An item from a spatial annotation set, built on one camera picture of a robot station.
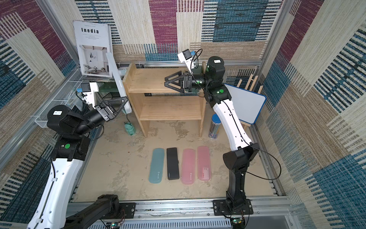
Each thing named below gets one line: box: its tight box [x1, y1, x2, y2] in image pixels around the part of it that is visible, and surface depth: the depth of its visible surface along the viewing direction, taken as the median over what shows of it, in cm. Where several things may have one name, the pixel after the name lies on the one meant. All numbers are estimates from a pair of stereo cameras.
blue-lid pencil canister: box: [208, 113, 222, 140], surface depth 93 cm
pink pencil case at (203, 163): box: [197, 145, 211, 182], surface depth 91 cm
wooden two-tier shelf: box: [122, 62, 207, 137], surface depth 90 cm
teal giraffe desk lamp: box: [123, 114, 135, 136], surface depth 101 cm
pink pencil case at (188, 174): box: [181, 148, 195, 186], surface depth 91 cm
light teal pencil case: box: [148, 147, 165, 184], surface depth 91 cm
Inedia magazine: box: [72, 20, 114, 78], surface depth 79 cm
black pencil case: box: [166, 147, 180, 181], surface depth 89 cm
